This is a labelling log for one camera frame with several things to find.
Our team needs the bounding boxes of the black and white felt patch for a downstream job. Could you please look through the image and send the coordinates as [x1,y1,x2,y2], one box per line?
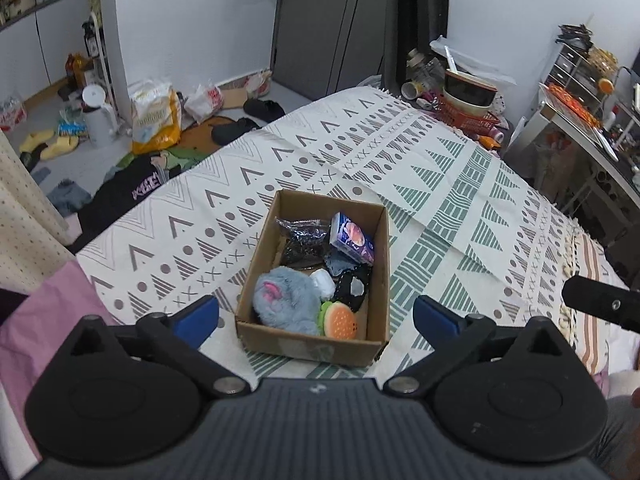
[332,264,372,313]

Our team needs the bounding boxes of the blue pink tissue pack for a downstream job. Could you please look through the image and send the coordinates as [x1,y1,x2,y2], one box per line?
[329,212,374,266]

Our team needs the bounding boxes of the black beaded bow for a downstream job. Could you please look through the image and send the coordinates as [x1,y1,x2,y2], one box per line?
[276,218,330,270]

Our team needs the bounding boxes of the person's right hand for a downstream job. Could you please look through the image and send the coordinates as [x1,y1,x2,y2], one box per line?
[631,388,640,408]

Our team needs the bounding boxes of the patterned white green blanket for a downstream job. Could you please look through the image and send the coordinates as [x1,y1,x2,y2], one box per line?
[78,87,618,382]

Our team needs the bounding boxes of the grey fluffy plush toy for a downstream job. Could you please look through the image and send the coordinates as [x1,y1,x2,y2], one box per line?
[253,266,322,336]

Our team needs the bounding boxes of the burger shaped plush toy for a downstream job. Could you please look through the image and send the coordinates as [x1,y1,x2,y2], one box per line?
[318,301,358,340]

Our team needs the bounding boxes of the blue denim fabric patch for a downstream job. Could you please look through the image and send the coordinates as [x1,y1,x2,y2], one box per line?
[323,250,358,278]

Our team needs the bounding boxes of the white small plush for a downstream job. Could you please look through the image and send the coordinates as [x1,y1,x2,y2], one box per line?
[309,269,336,301]

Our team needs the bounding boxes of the brown cardboard box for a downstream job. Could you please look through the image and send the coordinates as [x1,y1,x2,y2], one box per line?
[235,191,390,367]

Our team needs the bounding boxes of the pink bed sheet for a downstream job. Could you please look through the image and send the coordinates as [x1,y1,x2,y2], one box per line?
[0,261,115,479]

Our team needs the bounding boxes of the black t-shirt on floor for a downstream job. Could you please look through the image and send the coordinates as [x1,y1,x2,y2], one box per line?
[67,152,182,254]

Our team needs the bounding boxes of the white desk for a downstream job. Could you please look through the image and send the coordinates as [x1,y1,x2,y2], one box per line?
[503,82,639,209]

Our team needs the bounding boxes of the dotted cream cloth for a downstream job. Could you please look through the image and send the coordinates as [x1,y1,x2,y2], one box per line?
[0,136,74,295]

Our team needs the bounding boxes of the red plastic basket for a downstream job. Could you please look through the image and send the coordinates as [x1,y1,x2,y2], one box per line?
[434,94,499,136]

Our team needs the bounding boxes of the yellow pet food bag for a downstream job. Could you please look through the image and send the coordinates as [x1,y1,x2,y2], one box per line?
[129,79,182,155]

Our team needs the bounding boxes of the yellow slippers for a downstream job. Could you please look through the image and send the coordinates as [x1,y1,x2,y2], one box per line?
[18,130,79,160]

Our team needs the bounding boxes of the white thermos jug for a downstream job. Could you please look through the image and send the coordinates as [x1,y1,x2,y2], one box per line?
[81,84,118,148]

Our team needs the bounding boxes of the white red plastic bag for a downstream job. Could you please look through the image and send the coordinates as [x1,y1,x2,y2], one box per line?
[184,84,224,124]

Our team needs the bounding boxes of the small drawer organizer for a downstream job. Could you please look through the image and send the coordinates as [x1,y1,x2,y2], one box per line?
[541,44,599,96]

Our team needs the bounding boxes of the black and cream bowl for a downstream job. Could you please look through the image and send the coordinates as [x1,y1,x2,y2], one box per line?
[444,70,498,117]

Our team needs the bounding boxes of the black flat panel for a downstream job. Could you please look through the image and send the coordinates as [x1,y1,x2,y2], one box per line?
[271,0,386,100]

